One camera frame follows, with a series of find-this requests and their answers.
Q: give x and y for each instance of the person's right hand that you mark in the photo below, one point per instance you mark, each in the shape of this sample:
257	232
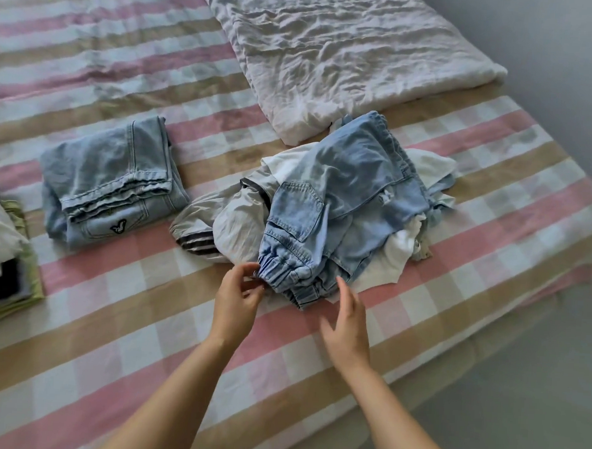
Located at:
352	336

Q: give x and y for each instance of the person's left hand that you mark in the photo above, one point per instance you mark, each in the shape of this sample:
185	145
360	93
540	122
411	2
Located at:
232	307

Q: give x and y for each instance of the person's left thumb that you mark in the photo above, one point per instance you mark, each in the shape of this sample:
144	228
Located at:
244	270

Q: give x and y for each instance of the person's right thumb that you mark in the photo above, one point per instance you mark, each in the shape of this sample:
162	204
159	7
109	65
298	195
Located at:
327	328

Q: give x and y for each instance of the person's left forearm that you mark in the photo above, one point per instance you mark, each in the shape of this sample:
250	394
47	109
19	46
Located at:
168	403

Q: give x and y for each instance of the person's right forearm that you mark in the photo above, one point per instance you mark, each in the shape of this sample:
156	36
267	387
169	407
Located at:
394	420

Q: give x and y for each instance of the grey jacket with striped cuffs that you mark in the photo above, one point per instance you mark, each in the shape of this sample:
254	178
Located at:
237	218

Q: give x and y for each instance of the crumpled white t-shirt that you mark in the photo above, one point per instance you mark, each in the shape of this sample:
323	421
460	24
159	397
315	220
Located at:
398	252

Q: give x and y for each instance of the light blue elastic-cuff cargo jeans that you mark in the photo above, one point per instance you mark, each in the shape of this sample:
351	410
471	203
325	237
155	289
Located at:
342	199

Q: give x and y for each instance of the pink tan checked bedsheet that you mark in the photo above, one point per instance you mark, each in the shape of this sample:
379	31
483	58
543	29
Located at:
122	322

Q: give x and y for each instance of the folded blue jeans with patch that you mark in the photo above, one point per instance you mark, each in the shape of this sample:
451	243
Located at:
110	177

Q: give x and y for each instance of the folded light green garment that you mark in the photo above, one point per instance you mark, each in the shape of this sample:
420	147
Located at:
31	272

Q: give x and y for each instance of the folded white quilt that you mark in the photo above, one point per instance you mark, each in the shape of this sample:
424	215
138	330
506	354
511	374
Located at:
335	50

